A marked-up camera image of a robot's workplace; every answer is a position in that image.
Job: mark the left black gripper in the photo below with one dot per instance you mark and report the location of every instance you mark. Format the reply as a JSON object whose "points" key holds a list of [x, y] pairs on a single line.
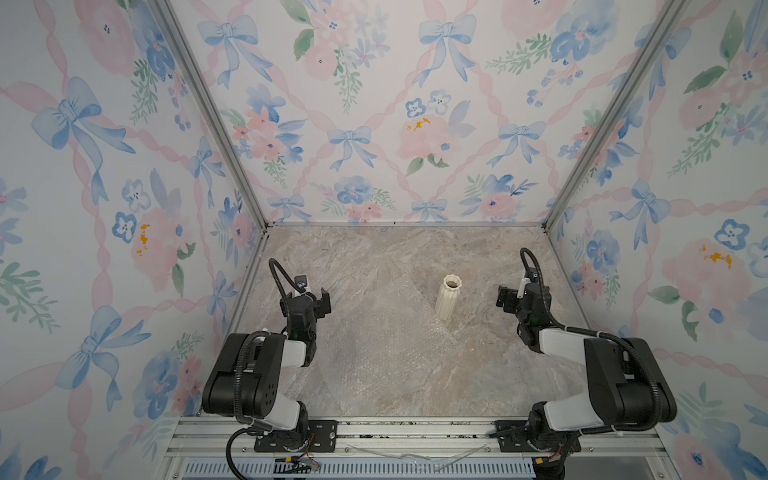
{"points": [[322, 305]]}

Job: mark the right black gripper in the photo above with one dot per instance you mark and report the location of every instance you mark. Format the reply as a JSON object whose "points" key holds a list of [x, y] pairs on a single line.
{"points": [[510, 300]]}

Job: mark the cream ribbed vase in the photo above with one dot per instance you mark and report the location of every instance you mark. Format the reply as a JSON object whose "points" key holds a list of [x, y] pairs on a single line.
{"points": [[447, 297]]}

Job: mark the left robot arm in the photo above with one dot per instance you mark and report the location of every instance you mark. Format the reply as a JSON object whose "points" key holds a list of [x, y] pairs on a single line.
{"points": [[244, 381]]}

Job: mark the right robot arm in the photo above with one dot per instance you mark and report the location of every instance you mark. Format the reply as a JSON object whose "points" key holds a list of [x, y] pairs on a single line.
{"points": [[626, 390]]}

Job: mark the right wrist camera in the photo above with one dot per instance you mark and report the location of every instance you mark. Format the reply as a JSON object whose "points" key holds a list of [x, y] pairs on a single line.
{"points": [[522, 286]]}

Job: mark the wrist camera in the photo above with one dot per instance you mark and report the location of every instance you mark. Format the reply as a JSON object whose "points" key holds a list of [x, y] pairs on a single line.
{"points": [[522, 286], [302, 284]]}

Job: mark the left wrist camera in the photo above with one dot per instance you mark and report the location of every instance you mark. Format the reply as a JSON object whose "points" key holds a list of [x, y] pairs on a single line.
{"points": [[302, 284]]}

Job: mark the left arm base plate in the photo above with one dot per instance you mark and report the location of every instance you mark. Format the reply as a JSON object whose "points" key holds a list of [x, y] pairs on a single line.
{"points": [[314, 436]]}

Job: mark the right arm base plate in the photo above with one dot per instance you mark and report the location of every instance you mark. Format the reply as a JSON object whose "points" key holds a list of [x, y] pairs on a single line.
{"points": [[518, 436]]}

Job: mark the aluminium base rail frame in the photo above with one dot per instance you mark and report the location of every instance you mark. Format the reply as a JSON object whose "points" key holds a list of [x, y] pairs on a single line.
{"points": [[202, 448]]}

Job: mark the white slotted cable duct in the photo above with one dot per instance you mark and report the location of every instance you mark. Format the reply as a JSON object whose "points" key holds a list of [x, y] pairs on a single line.
{"points": [[388, 468]]}

